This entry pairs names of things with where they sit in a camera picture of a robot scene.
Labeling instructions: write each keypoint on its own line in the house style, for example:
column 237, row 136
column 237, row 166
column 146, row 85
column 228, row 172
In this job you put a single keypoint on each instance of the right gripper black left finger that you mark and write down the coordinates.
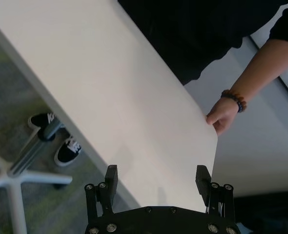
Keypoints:
column 111, row 185

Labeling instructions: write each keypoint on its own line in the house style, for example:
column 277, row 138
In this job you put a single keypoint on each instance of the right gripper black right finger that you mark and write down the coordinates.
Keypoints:
column 203, row 180

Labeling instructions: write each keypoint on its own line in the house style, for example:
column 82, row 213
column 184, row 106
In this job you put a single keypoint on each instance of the white rolling table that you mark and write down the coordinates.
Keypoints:
column 109, row 85

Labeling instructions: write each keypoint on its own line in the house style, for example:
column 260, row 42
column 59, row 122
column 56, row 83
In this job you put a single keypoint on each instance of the person's left forearm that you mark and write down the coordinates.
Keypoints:
column 263, row 70

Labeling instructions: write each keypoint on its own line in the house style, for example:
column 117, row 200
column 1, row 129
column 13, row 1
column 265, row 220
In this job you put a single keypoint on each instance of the person's left hand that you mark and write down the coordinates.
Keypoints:
column 223, row 117

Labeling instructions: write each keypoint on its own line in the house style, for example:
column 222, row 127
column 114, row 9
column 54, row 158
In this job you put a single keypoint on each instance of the person's left black sneaker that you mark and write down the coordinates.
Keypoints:
column 67, row 152

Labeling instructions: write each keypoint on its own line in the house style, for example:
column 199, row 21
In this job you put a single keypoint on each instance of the person in black shirt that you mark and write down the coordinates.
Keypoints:
column 183, row 36

